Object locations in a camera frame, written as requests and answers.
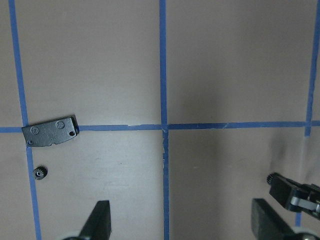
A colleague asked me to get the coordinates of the small black gear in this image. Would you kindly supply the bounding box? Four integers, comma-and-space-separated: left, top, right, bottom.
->
266, 173, 274, 185
32, 165, 48, 181

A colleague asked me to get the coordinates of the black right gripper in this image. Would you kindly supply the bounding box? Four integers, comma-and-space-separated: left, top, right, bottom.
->
269, 172, 320, 215

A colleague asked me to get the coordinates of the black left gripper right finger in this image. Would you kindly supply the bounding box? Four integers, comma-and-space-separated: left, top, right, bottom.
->
251, 198, 295, 240

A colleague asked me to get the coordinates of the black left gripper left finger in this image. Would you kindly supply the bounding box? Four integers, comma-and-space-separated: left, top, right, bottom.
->
78, 200, 112, 240

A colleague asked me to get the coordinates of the black brake pad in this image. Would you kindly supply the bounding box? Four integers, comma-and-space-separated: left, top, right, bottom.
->
21, 115, 80, 148

